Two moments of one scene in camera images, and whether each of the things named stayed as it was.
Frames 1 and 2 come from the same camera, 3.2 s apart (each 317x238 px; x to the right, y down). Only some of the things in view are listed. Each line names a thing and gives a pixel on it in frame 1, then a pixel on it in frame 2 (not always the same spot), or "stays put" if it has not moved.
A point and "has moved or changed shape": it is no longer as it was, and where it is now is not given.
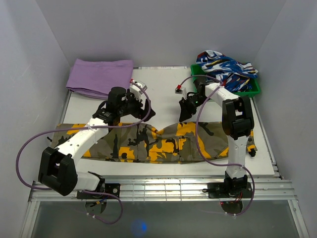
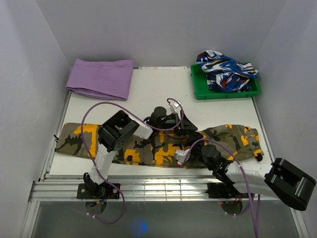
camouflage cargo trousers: (138, 143) has moved or changed shape
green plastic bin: (196, 69) stays put
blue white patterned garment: (235, 75) stays put
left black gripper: (140, 113) -> (186, 126)
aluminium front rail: (166, 190) stays put
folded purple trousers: (96, 79) stays put
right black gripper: (186, 110) -> (193, 136)
